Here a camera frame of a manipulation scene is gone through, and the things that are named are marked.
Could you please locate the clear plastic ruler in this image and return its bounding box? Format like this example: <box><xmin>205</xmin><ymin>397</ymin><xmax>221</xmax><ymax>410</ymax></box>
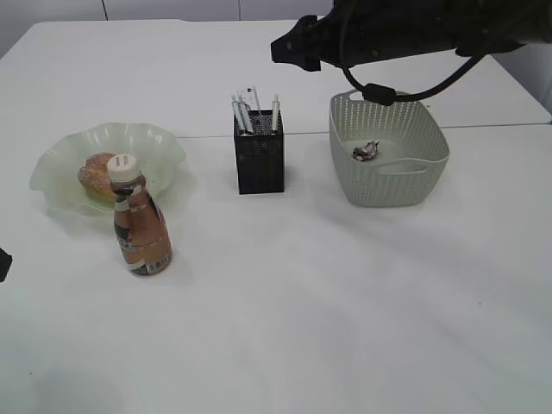
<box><xmin>241</xmin><ymin>85</ymin><xmax>261</xmax><ymax>112</ymax></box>

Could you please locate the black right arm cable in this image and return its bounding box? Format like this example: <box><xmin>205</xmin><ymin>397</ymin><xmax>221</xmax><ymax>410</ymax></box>
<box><xmin>338</xmin><ymin>8</ymin><xmax>484</xmax><ymax>106</ymax></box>

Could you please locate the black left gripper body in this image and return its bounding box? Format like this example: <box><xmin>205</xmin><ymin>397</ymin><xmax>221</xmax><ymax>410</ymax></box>
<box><xmin>0</xmin><ymin>248</ymin><xmax>12</xmax><ymax>283</ymax></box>

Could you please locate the translucent green ruffled plate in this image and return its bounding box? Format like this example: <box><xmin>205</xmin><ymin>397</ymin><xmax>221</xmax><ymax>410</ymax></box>
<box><xmin>29</xmin><ymin>122</ymin><xmax>185</xmax><ymax>215</ymax></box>

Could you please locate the blue white pen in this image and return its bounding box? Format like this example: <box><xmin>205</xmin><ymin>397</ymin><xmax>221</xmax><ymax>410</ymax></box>
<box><xmin>231</xmin><ymin>94</ymin><xmax>247</xmax><ymax>135</ymax></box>

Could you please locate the brown coffee drink bottle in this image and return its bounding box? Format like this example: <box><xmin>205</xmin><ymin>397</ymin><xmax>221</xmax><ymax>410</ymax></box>
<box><xmin>107</xmin><ymin>154</ymin><xmax>173</xmax><ymax>277</ymax></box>

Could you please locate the small paper ball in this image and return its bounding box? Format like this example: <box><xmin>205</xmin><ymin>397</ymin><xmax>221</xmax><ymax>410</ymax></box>
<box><xmin>352</xmin><ymin>140</ymin><xmax>380</xmax><ymax>162</ymax></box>

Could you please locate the pale green plastic basket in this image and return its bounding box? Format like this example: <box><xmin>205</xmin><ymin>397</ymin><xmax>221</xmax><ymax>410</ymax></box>
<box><xmin>329</xmin><ymin>91</ymin><xmax>449</xmax><ymax>208</ymax></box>

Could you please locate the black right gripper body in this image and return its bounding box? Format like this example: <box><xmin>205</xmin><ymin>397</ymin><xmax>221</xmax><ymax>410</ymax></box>
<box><xmin>271</xmin><ymin>1</ymin><xmax>455</xmax><ymax>72</ymax></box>

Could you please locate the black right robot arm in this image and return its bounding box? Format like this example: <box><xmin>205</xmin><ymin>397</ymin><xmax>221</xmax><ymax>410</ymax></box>
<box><xmin>271</xmin><ymin>1</ymin><xmax>551</xmax><ymax>72</ymax></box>

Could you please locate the white cream pen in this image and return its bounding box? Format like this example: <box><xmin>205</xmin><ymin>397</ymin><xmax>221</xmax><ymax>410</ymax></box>
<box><xmin>271</xmin><ymin>94</ymin><xmax>280</xmax><ymax>134</ymax></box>

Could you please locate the white pen grey grip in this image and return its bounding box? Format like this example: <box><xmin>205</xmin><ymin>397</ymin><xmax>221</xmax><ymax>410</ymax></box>
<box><xmin>237</xmin><ymin>96</ymin><xmax>254</xmax><ymax>135</ymax></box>

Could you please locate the black mesh pen holder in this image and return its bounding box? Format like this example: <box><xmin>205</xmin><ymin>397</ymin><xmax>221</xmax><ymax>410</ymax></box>
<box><xmin>234</xmin><ymin>110</ymin><xmax>285</xmax><ymax>195</ymax></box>

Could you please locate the sugared bread roll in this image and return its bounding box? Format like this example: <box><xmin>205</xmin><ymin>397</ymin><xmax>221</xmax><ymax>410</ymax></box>
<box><xmin>78</xmin><ymin>153</ymin><xmax>116</xmax><ymax>203</ymax></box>

